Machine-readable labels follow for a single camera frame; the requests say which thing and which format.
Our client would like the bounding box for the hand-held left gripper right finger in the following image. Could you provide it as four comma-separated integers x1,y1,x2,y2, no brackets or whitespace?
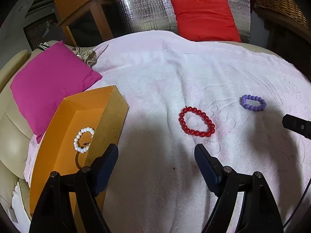
194,143,285,233

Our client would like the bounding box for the black cable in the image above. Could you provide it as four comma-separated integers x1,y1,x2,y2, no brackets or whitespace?
283,172,311,227

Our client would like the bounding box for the pink cushion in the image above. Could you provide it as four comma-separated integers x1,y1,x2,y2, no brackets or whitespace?
10,41,103,143

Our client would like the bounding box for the red bead bracelet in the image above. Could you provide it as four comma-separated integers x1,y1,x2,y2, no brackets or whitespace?
178,106,216,138

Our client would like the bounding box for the wicker basket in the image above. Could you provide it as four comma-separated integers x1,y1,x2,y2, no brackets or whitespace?
249,0,311,30

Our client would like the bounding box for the patterned cloth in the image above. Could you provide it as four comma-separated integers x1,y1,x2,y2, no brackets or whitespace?
38,42,107,67

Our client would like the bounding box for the white bead bracelet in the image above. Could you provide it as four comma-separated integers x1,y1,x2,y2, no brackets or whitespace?
73,127,95,154

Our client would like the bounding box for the silver foil mat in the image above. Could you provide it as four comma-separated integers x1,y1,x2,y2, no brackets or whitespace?
110,0,251,42

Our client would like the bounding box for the red cushion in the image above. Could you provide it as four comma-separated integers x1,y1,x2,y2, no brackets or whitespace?
170,0,242,43

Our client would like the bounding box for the beige sofa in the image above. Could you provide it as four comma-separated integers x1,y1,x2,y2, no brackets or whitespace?
0,39,311,226

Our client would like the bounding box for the orange box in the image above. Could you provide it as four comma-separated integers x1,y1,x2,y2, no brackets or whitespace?
29,85,129,224

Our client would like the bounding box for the white blanket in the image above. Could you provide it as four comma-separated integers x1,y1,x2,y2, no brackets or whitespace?
23,30,311,233

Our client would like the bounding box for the purple bead bracelet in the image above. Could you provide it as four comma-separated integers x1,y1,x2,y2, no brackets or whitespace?
239,94,267,112

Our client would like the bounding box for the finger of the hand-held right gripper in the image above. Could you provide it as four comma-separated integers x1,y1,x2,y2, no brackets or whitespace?
282,114,311,140

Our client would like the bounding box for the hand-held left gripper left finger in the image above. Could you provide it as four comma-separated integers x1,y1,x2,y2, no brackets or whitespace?
29,143,119,233

